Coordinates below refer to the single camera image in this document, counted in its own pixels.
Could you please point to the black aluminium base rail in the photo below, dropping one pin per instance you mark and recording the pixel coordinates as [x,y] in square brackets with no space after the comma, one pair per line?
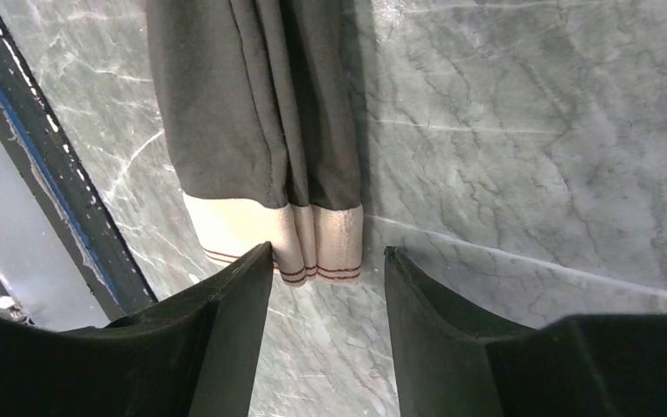
[109,272]

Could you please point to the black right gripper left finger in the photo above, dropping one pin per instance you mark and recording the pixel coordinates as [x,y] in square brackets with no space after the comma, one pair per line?
[192,354]

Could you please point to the olive underwear with beige waistband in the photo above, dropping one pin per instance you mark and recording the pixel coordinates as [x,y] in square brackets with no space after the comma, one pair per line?
[260,131]

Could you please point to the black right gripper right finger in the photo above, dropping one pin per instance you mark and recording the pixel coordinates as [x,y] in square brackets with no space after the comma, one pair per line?
[451,357]

